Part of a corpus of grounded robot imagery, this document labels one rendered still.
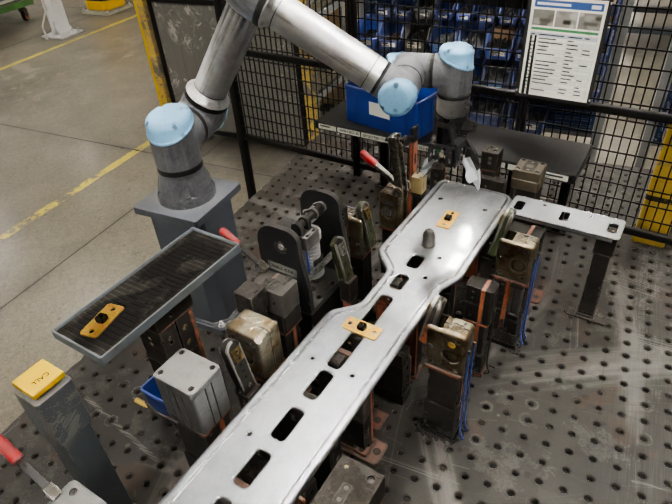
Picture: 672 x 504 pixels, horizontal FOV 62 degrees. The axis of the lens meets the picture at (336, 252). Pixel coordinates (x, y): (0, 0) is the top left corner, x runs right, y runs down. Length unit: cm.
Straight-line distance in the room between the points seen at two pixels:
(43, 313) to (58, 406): 212
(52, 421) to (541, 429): 104
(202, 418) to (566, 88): 140
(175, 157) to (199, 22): 254
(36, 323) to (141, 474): 179
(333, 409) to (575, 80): 124
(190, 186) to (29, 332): 179
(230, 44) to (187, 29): 259
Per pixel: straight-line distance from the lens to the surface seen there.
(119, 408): 159
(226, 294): 163
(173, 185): 147
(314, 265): 134
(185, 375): 103
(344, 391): 109
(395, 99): 116
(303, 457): 102
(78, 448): 117
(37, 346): 300
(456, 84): 129
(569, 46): 184
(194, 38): 398
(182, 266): 118
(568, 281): 186
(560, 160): 181
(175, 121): 141
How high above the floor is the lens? 185
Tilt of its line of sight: 37 degrees down
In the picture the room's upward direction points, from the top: 4 degrees counter-clockwise
